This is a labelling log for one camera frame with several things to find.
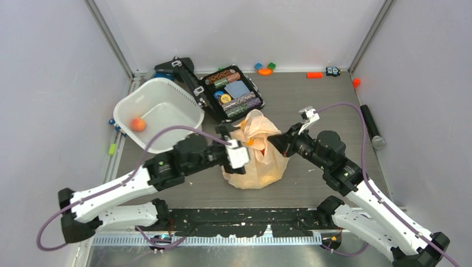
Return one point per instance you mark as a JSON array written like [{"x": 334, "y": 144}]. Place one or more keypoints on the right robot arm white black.
[{"x": 388, "y": 229}]

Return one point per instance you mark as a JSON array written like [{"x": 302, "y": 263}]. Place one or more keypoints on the blue toy cube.
[{"x": 258, "y": 66}]

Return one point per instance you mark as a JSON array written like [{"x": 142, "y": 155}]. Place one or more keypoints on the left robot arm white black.
[{"x": 86, "y": 212}]

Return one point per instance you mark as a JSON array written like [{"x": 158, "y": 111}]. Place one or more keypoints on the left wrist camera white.
[{"x": 237, "y": 154}]

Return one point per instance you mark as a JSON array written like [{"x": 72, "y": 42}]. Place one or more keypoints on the green toy cube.
[{"x": 271, "y": 66}]

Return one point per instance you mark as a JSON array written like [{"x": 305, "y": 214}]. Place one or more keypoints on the translucent plastic bag banana print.
[{"x": 261, "y": 171}]

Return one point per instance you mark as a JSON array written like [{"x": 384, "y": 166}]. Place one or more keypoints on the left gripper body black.
[{"x": 221, "y": 151}]

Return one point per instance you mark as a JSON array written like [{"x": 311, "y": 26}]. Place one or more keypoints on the orange fake peach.
[{"x": 137, "y": 124}]

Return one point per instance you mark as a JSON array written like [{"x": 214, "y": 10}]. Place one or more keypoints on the orange corner piece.
[{"x": 356, "y": 82}]

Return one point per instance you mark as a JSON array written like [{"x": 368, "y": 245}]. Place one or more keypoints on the white plastic basin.
[{"x": 161, "y": 103}]

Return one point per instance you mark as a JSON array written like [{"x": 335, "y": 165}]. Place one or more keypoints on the orange block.
[{"x": 314, "y": 75}]

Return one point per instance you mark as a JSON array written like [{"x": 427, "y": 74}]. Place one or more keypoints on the black poker chip case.
[{"x": 227, "y": 95}]

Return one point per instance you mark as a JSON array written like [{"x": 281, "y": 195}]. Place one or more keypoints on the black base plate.
[{"x": 243, "y": 223}]

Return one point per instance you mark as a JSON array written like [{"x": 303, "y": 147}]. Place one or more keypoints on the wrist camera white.
[
  {"x": 237, "y": 154},
  {"x": 310, "y": 116}
]

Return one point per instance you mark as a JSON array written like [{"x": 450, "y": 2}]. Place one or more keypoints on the black microphone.
[{"x": 377, "y": 141}]

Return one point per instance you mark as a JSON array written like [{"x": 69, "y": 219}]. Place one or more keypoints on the small toy car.
[{"x": 332, "y": 71}]

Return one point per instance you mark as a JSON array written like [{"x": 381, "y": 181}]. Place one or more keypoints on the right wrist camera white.
[{"x": 310, "y": 116}]

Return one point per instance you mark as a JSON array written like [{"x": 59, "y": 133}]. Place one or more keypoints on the green clip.
[{"x": 112, "y": 149}]

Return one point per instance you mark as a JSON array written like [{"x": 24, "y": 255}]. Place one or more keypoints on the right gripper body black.
[{"x": 302, "y": 144}]

